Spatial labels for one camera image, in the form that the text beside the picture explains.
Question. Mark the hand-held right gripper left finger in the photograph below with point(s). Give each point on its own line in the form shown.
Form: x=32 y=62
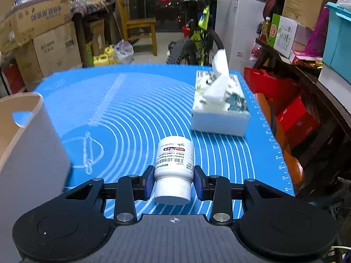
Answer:
x=148 y=182

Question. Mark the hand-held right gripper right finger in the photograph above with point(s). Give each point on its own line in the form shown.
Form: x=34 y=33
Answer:
x=199 y=183

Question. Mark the blue silicone mat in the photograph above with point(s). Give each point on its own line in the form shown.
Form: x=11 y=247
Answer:
x=131 y=109

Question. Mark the white tissue pack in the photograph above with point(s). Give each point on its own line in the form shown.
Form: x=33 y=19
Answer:
x=219 y=120

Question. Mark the green black bicycle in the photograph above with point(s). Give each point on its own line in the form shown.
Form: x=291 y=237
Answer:
x=200 y=38

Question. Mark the purple gift bag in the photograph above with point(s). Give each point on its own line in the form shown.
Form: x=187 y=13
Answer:
x=318 y=35

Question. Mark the green white carton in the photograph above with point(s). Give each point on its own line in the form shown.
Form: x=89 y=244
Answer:
x=285 y=34

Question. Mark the red bucket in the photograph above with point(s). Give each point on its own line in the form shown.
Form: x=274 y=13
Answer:
x=186 y=30

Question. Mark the teal storage box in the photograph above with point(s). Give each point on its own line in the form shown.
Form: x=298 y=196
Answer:
x=338 y=38

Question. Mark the red paper bag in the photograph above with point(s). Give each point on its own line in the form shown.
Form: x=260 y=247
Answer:
x=268 y=82

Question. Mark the white fridge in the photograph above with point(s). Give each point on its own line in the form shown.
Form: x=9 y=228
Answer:
x=238 y=24

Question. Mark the orange bag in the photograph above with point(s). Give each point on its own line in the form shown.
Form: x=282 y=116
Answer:
x=290 y=167

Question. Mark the dark red bag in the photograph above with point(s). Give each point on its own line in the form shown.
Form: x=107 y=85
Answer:
x=274 y=2

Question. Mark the dark wooden side table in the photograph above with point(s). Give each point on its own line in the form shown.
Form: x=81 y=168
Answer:
x=323 y=93

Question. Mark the yellow plastic jug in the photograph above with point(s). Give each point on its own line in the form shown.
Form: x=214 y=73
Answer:
x=101 y=59

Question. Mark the large brown cardboard carton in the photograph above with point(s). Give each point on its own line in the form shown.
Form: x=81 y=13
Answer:
x=60 y=54

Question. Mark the cream plastic bin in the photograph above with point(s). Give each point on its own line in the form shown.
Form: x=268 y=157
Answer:
x=27 y=156

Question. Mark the clear plastic bag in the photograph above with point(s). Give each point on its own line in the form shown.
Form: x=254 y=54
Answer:
x=124 y=52

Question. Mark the red gift box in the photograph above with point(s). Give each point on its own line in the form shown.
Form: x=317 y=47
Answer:
x=299 y=120

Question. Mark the tall brown cardboard box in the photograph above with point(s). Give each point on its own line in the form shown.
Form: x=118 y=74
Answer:
x=307 y=2

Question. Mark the wooden chair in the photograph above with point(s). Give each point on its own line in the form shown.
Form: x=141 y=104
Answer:
x=139 y=23

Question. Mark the white medicine bottle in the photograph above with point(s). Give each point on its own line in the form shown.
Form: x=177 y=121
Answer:
x=174 y=164

